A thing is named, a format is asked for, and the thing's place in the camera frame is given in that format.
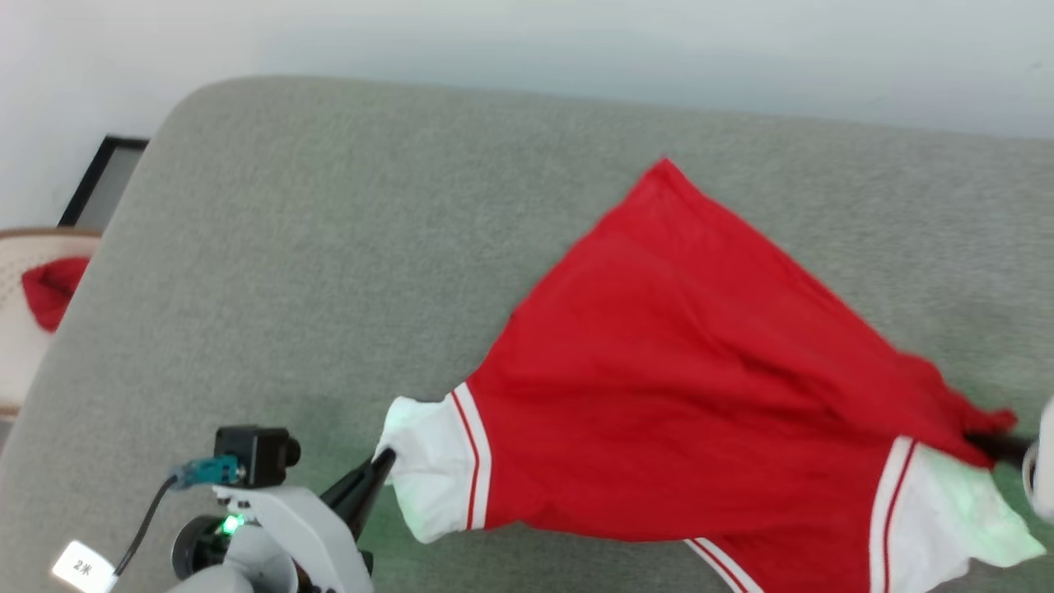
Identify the teal left camera connector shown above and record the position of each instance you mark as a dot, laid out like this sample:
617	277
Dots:
206	473

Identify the red garment with white trim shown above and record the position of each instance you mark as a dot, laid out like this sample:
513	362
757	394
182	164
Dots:
700	395

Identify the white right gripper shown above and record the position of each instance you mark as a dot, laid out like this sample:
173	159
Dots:
1042	461

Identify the black framed panel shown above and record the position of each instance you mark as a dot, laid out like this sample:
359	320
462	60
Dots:
99	185

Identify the red cloth in basket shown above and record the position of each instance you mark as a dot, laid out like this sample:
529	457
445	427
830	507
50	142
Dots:
51	290

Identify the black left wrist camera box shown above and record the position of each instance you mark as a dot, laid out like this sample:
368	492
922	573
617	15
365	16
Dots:
255	453

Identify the beige laundry basket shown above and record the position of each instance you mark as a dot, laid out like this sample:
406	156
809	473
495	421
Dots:
25	362

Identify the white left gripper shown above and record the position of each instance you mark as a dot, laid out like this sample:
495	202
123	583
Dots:
288	535

